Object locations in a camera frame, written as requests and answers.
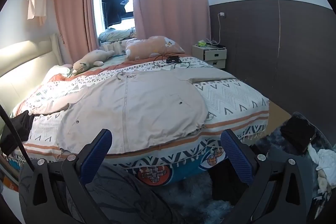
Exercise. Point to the beige jacket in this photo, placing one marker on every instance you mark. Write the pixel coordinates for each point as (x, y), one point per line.
(147, 108)

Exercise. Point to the white wall charger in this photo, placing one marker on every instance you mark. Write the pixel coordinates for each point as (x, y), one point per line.
(222, 14)

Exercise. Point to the beige nightstand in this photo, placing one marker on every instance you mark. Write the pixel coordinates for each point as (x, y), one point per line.
(210, 54)

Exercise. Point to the black cloth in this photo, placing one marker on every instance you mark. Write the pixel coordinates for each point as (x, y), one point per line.
(18, 124)

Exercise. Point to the black bag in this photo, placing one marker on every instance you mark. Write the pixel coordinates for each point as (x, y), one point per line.
(296, 132)

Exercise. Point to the white clothes pile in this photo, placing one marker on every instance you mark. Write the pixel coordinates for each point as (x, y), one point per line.
(325, 158)

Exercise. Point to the cream padded headboard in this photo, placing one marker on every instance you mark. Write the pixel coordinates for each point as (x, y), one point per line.
(23, 61)

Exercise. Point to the light floral quilt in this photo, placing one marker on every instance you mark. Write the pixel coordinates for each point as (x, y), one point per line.
(115, 34)

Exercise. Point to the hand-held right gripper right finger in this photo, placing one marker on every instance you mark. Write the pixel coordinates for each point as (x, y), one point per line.
(236, 155)

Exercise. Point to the blue printed bed sheet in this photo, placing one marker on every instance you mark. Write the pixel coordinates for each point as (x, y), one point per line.
(178, 171)

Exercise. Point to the black device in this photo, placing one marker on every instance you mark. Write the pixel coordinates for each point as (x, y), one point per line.
(172, 58)

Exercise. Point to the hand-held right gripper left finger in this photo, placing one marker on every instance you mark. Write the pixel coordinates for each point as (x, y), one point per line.
(97, 150)

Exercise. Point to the patterned white blanket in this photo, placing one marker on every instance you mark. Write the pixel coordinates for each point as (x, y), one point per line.
(231, 100)

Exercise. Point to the green item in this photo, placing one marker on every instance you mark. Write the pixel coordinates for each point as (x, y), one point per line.
(202, 43)

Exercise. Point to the pale green pillow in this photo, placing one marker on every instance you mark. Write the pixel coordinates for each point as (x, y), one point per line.
(59, 70)

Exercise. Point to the shaggy grey rug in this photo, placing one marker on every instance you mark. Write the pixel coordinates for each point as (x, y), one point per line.
(189, 203)

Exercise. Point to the pink plush pillow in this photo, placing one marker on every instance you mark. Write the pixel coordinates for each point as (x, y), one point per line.
(147, 48)

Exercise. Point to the beige plush toy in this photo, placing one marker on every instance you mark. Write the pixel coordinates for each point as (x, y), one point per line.
(89, 60)

